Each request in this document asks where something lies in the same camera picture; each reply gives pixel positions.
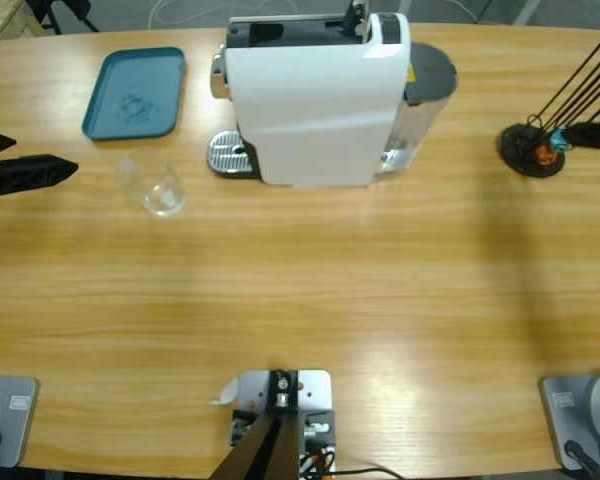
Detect dark camera post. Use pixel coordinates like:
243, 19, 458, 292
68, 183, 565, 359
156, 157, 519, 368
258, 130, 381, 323
209, 369, 301, 480

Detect clear drinking glass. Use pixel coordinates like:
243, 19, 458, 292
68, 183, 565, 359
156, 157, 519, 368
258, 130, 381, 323
115, 147, 190, 218

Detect white tape strip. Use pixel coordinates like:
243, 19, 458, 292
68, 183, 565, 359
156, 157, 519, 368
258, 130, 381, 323
210, 377, 239, 406

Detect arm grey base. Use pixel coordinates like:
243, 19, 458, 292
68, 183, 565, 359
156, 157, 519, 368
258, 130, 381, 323
0, 375, 40, 470
538, 368, 600, 471

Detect black capsule holder with rods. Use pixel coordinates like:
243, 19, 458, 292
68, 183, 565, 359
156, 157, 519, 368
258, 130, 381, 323
497, 32, 600, 177

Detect metal drip tray grate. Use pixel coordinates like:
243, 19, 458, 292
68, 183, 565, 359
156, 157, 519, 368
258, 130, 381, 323
207, 129, 261, 180

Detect white capsule coffee machine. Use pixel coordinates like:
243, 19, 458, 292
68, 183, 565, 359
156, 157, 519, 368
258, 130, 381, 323
212, 12, 412, 190

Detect white floor cable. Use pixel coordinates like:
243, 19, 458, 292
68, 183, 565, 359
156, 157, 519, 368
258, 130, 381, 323
147, 0, 301, 27

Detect white mount block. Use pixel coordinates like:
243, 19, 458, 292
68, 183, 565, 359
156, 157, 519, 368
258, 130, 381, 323
224, 368, 337, 480

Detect black cable at mount block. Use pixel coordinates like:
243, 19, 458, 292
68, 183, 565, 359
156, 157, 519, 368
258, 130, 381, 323
329, 466, 406, 480

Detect black tripod legs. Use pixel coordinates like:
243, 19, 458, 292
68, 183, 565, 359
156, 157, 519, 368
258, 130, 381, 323
29, 0, 101, 35

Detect teal plastic tray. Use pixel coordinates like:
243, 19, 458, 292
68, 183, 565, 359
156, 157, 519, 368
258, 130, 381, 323
81, 46, 188, 142

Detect water tank with black lid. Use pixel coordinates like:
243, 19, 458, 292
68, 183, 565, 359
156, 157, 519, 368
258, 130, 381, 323
379, 42, 459, 174

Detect orange cable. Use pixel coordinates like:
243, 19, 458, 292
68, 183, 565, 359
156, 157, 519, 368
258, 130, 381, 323
299, 448, 335, 474

